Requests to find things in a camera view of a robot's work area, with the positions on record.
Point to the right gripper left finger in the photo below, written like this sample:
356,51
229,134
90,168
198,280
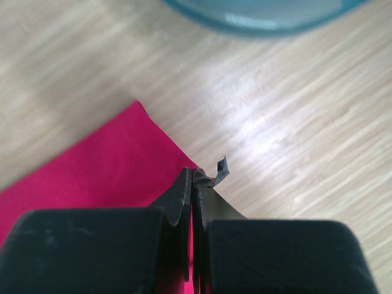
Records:
102,250

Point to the magenta t-shirt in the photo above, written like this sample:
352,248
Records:
127,163

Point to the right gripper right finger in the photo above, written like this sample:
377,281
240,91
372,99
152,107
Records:
235,254

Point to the teal plastic laundry basket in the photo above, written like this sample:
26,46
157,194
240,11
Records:
253,18

